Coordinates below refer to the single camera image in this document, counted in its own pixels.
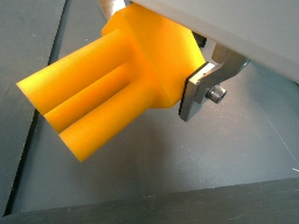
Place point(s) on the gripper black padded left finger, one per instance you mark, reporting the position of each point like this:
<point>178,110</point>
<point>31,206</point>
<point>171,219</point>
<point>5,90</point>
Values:
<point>111,6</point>

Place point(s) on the orange three prong block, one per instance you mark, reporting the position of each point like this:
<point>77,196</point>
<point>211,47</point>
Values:
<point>95,91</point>

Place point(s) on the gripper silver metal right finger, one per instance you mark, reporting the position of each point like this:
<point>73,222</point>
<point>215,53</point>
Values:
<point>202,85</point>

